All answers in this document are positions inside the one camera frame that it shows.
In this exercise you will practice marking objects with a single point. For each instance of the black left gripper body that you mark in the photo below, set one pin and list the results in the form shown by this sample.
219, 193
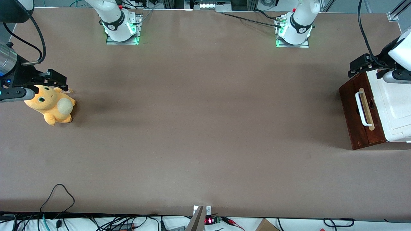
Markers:
380, 61

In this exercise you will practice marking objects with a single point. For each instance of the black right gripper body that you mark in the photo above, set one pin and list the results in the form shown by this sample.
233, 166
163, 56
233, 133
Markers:
22, 74

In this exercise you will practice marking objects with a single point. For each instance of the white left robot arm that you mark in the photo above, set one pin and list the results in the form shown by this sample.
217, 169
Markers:
300, 22

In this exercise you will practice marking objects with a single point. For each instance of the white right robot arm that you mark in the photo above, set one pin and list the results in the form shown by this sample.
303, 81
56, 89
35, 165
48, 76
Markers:
115, 19

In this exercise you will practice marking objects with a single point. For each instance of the orange plush toy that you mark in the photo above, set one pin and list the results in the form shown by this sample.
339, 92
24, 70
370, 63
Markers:
51, 107

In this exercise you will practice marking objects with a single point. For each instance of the aluminium corner profile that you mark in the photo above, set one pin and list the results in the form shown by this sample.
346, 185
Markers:
393, 16

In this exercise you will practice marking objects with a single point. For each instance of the white cabinet top panel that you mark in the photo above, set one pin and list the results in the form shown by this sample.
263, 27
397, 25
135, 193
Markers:
396, 109

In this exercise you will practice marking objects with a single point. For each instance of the white power strip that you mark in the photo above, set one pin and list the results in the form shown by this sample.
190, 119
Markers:
208, 5

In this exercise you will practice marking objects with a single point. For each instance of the brown cardboard box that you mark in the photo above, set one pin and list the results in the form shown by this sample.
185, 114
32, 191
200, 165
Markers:
266, 225

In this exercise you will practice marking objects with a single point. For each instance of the red clip leads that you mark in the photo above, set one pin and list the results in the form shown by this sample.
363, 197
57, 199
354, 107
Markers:
231, 222

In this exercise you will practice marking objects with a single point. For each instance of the small red display board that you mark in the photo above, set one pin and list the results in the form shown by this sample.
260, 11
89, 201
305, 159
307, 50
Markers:
210, 220

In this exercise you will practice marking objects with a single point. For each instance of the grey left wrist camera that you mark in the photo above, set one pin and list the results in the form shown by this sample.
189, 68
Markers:
398, 77

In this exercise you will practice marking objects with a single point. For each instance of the grey aluminium camera stand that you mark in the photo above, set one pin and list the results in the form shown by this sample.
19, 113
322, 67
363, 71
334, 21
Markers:
196, 221

